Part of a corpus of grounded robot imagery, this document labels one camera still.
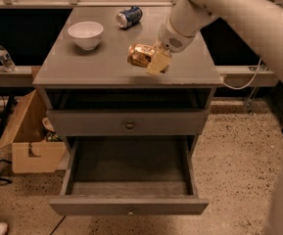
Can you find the light wooden box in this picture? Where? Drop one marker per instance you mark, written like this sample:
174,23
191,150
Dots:
24,132

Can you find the clear plastic water bottle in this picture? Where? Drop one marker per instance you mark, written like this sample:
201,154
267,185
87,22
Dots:
6,60

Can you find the orange soda can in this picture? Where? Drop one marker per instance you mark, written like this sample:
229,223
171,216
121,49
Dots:
140,54

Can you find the grey horizontal rail beam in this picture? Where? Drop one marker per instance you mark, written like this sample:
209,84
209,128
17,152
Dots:
235,76

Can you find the grey wooden drawer cabinet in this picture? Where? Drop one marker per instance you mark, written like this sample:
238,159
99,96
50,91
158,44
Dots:
103,80

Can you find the white ceramic bowl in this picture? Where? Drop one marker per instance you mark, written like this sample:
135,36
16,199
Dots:
86,35

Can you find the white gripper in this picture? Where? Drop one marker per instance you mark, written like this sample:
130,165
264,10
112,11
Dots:
170,38

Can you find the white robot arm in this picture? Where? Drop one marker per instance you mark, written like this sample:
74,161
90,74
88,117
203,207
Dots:
258,22

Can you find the blue soda can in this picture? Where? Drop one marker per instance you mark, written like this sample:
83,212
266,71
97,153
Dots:
129,18

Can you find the closed grey top drawer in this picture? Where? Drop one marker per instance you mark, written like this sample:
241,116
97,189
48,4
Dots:
115,123

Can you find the open grey middle drawer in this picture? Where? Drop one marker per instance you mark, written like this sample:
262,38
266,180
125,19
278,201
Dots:
133,175

